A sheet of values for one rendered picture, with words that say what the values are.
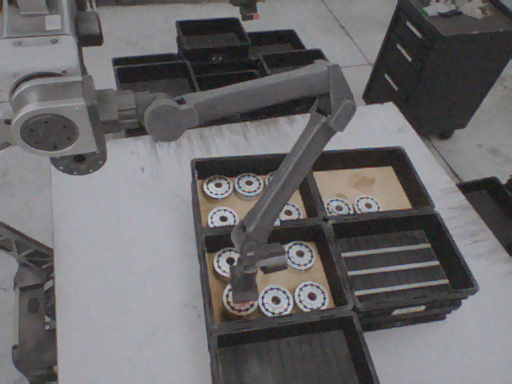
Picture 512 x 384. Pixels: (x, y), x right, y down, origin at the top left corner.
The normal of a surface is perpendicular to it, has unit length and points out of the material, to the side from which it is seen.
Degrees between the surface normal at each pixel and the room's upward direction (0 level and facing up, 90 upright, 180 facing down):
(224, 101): 59
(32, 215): 0
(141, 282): 0
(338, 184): 0
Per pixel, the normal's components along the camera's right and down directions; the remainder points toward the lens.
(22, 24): 0.11, -0.63
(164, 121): 0.33, 0.38
